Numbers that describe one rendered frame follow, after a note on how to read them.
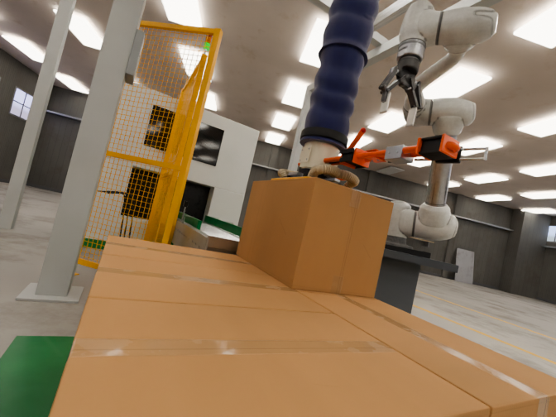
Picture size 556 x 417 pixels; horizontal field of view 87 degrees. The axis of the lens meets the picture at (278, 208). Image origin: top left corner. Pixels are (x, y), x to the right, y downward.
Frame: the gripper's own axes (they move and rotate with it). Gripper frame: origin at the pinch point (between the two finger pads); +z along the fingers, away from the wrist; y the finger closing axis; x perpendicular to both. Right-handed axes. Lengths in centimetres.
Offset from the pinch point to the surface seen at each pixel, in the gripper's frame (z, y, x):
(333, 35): -43, 11, -37
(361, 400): 67, 42, 46
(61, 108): -195, 374, -1326
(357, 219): 37.9, -2.0, -11.1
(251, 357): 67, 54, 34
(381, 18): -189, -115, -163
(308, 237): 48, 18, -11
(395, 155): 16.1, 3.5, 6.4
